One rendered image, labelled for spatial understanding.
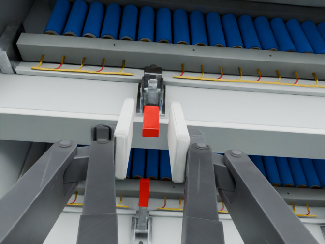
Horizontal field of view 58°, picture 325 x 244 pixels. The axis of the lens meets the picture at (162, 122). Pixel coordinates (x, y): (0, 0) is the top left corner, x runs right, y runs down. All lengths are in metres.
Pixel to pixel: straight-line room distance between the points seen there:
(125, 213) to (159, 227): 0.05
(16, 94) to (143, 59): 0.13
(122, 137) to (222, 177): 0.06
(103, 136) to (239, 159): 0.07
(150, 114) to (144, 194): 0.16
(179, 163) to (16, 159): 0.27
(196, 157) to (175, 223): 0.28
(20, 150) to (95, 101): 0.16
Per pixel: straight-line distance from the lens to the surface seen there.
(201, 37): 0.34
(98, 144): 0.16
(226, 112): 0.29
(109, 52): 0.31
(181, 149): 0.17
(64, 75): 0.31
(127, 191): 0.42
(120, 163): 0.17
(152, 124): 0.21
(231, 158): 0.16
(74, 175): 0.16
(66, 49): 0.32
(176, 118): 0.19
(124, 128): 0.17
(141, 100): 0.26
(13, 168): 0.40
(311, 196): 0.48
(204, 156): 0.15
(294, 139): 0.32
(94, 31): 0.34
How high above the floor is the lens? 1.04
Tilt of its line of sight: 31 degrees down
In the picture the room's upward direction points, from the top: 6 degrees clockwise
